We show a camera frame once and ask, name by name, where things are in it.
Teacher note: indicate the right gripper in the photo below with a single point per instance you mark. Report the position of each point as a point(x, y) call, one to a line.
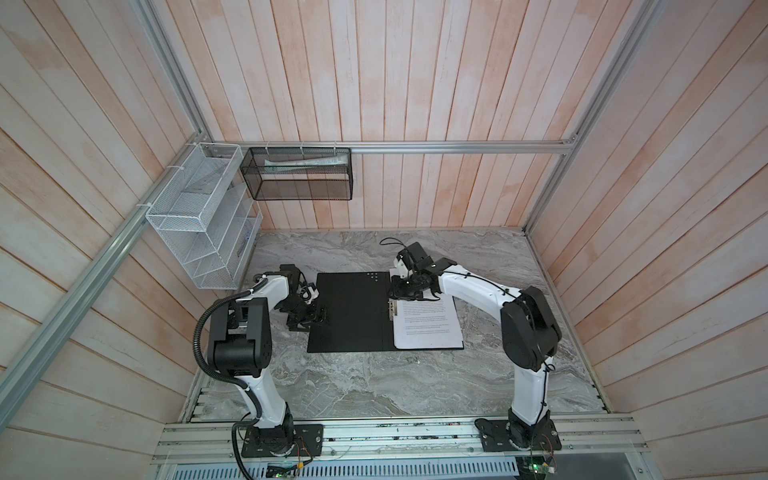
point(396, 291)

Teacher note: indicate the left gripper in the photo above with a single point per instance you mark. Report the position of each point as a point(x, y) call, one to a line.
point(313, 316)

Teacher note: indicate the blue folder black inside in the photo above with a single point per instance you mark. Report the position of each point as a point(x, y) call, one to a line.
point(359, 314)

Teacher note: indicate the printed paper sheet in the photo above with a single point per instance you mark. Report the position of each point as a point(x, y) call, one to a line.
point(426, 325)

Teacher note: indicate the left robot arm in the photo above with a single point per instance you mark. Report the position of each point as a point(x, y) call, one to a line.
point(239, 352)

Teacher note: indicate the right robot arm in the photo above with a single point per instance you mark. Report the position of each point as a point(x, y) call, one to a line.
point(530, 337)

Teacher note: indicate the black mesh basket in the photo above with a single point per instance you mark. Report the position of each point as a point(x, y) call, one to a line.
point(296, 187)

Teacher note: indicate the papers in black basket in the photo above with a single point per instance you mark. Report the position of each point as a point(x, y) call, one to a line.
point(299, 165)

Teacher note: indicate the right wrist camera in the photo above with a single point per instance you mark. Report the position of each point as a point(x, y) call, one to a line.
point(399, 269)

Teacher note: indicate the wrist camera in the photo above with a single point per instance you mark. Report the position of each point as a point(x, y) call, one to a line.
point(308, 293)
point(399, 269)

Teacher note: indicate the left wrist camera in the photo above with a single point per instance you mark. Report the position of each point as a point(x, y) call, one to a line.
point(308, 293)

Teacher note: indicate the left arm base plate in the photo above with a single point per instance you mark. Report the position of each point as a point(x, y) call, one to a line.
point(304, 440)

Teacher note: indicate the white wire mesh shelf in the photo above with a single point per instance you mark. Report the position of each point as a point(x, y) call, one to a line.
point(206, 220)

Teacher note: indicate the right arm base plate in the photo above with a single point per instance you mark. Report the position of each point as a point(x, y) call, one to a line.
point(506, 435)

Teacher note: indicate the aluminium frame bar back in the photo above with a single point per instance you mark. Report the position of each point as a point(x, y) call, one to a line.
point(559, 147)

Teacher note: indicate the aluminium frame bar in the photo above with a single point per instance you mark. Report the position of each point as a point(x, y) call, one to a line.
point(129, 358)
point(637, 33)
point(559, 147)

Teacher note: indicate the aluminium front rail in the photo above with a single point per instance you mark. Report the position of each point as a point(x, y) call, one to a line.
point(407, 437)

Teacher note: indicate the aluminium frame bar left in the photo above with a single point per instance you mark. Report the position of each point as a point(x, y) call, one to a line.
point(129, 358)

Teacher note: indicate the aluminium frame bar right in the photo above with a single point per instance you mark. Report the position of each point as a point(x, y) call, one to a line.
point(637, 33)

